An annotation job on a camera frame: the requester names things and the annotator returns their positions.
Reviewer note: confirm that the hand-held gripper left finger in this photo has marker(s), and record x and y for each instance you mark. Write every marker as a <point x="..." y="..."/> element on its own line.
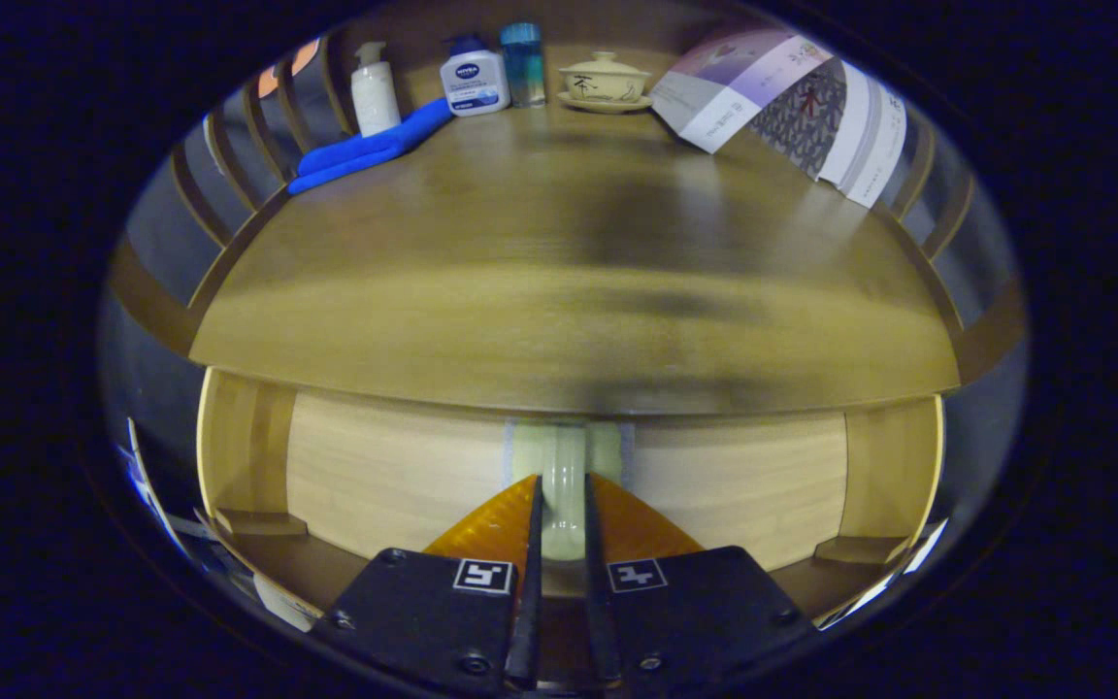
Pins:
<point x="423" y="612"/>

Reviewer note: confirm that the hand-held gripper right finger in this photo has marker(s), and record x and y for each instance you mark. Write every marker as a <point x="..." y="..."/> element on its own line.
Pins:
<point x="705" y="612"/>

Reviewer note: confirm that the wooden drawer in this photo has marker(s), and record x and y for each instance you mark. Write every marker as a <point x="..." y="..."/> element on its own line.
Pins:
<point x="375" y="476"/>

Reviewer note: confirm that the wooden countertop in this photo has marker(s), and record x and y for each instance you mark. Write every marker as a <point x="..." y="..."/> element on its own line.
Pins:
<point x="520" y="291"/>

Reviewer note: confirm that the wooden cabinet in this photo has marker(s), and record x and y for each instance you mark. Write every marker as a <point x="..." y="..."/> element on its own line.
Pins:
<point x="991" y="335"/>

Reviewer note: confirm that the blue folded cloth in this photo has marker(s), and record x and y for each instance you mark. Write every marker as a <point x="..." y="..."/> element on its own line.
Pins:
<point x="365" y="150"/>

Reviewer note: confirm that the plain white book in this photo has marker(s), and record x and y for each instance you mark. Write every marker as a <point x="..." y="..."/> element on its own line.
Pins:
<point x="855" y="136"/>

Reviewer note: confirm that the dark patterned book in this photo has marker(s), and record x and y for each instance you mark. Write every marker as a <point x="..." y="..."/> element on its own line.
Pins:
<point x="802" y="121"/>

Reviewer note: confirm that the white spray bottle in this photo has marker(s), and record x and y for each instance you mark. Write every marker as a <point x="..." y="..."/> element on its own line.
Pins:
<point x="375" y="97"/>

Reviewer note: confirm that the purple and white book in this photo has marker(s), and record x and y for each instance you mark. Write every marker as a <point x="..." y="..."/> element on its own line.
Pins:
<point x="734" y="87"/>

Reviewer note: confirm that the white lotion bottle blue cap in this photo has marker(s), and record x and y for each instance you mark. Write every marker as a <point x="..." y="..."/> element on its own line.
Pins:
<point x="475" y="83"/>

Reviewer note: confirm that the beige lidded teacup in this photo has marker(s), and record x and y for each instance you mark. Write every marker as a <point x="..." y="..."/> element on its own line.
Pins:
<point x="604" y="83"/>

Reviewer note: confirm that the teal slim bottle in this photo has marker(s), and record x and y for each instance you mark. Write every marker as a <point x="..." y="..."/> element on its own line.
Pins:
<point x="523" y="68"/>

